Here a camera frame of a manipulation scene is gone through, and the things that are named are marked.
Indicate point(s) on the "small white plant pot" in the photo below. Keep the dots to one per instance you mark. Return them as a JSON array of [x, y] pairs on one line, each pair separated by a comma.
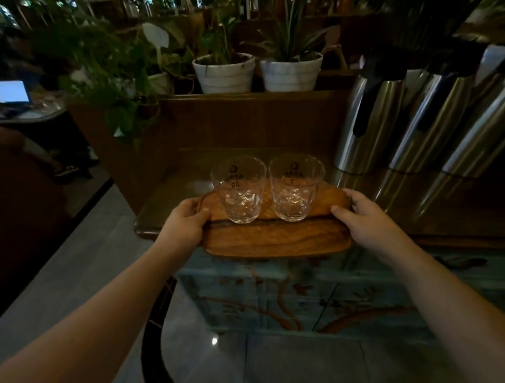
[[159, 83]]

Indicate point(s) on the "green spiky plant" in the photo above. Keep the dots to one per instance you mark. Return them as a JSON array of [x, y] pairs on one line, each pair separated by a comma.
[[290, 33]]

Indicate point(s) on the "painted blue cabinet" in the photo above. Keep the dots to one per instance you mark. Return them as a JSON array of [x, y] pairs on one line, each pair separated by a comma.
[[335, 300]]

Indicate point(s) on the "person's right forearm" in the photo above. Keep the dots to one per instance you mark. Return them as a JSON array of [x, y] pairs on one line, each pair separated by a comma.
[[449, 311]]

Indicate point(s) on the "steel thermos jug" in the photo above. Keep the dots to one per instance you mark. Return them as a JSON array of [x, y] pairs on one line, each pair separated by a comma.
[[369, 122], [430, 122], [479, 138]]

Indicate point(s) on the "green leafy plant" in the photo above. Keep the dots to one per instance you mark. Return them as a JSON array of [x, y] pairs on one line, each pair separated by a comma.
[[221, 31]]

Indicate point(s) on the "person's left hand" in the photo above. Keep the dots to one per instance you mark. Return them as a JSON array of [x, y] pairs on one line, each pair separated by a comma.
[[182, 229]]

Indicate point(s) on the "clear drinking glass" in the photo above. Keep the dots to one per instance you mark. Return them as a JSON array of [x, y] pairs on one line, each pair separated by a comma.
[[296, 187], [239, 189]]

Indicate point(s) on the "wooden partition shelf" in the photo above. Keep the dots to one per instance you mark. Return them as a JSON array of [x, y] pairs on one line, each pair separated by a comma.
[[236, 126]]

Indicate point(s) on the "person's left thumb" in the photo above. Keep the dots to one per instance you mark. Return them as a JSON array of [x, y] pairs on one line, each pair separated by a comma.
[[204, 219]]

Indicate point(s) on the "person's right thumb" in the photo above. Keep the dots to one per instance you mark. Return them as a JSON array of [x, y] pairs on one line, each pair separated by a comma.
[[342, 216]]

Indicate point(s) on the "white ceramic plant pot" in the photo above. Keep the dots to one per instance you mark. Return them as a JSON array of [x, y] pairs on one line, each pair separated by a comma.
[[291, 73], [224, 74]]

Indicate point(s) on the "lit laptop screen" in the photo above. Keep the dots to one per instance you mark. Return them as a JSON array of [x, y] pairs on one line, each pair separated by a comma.
[[14, 92]]

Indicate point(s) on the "person's right hand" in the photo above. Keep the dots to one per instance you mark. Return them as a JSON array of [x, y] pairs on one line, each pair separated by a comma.
[[371, 229]]

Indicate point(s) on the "round side table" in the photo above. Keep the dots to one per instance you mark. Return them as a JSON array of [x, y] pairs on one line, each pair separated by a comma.
[[29, 110]]

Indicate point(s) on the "wooden serving tray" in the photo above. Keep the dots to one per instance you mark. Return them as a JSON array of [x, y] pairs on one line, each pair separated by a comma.
[[272, 232]]

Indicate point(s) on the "large trailing green plant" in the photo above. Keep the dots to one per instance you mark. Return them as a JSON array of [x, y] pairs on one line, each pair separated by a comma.
[[114, 71]]

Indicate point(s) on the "person's left forearm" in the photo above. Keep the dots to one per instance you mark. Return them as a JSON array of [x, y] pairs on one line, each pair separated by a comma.
[[85, 315]]

